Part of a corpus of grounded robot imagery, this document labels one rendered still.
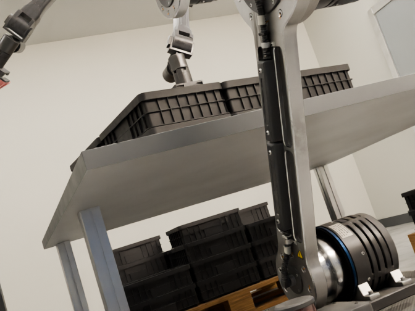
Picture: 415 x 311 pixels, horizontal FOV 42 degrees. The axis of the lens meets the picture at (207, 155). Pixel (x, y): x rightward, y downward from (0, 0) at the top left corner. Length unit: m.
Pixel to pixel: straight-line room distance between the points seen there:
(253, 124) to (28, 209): 4.05
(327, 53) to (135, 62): 2.18
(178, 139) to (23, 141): 4.17
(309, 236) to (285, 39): 0.37
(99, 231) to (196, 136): 0.60
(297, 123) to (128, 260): 2.53
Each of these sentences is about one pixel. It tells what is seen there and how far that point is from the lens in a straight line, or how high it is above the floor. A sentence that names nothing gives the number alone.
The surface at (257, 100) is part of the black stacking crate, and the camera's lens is 1.81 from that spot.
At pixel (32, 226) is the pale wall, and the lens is 5.07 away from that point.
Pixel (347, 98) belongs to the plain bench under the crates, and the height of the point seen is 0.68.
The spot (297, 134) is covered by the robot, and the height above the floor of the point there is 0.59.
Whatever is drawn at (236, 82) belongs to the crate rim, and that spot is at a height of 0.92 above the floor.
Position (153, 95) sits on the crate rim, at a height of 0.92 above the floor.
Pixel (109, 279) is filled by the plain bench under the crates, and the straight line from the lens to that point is 1.63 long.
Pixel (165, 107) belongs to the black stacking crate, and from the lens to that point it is 1.62.
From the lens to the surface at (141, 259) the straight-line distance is 3.42.
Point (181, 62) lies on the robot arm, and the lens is 1.78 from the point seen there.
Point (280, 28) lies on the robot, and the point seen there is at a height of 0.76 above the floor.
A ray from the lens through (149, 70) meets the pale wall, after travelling 5.65.
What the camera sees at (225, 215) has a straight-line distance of 3.18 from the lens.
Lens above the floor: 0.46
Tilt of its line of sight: 9 degrees up
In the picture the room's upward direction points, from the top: 18 degrees counter-clockwise
